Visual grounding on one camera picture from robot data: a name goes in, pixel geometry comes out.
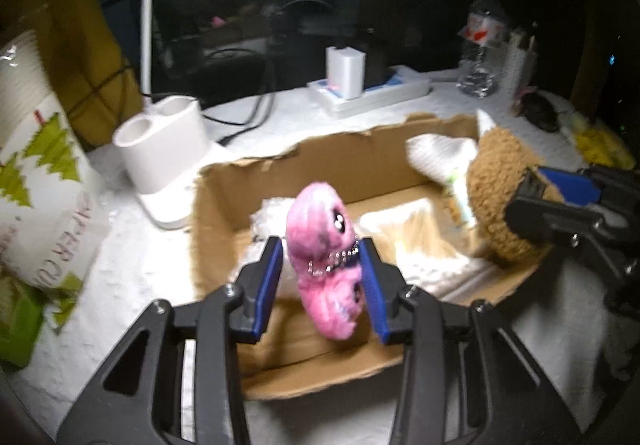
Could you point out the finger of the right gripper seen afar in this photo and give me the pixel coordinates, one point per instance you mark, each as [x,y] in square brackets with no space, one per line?
[576,188]

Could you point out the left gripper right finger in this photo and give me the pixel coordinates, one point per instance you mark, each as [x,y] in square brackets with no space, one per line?
[384,287]

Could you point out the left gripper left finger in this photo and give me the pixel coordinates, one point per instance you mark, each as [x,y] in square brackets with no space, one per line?
[258,282]

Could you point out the bag of cotton swabs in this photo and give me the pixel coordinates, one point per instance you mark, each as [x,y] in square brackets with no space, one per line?
[407,236]

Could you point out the brown plush pouch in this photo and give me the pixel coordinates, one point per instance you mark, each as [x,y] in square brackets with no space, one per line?
[491,180]

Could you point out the pink plush toy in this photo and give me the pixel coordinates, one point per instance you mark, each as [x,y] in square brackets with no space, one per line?
[323,249]

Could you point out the bear tissue pack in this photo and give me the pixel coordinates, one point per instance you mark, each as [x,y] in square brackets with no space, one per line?
[457,196]

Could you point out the white waffle towel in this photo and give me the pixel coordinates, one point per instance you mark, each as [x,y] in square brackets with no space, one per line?
[443,159]

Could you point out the yellow paper sheet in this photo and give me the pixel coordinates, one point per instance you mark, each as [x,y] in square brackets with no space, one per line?
[598,145]

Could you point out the brown cardboard box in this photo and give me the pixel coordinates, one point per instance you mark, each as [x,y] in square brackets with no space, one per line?
[428,192]

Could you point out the black round pouch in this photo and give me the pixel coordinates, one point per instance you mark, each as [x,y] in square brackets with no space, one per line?
[539,111]

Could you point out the white perforated basket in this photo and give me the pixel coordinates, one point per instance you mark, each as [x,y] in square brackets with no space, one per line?
[518,67]

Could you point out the white desk lamp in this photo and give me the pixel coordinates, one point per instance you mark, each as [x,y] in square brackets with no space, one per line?
[163,147]

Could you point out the clear water bottle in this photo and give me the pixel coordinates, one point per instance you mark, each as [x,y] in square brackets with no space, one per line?
[483,36]

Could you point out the white power strip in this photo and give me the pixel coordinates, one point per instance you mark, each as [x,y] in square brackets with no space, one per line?
[405,84]

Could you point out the paper cup sleeve package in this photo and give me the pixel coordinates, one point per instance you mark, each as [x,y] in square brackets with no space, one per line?
[53,213]

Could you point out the white charger plug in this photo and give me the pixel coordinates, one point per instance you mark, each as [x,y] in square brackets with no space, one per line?
[345,72]

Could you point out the green paper cup package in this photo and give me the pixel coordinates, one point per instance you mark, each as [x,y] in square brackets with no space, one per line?
[25,308]

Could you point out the yellow curtain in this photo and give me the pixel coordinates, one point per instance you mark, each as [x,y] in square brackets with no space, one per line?
[91,76]

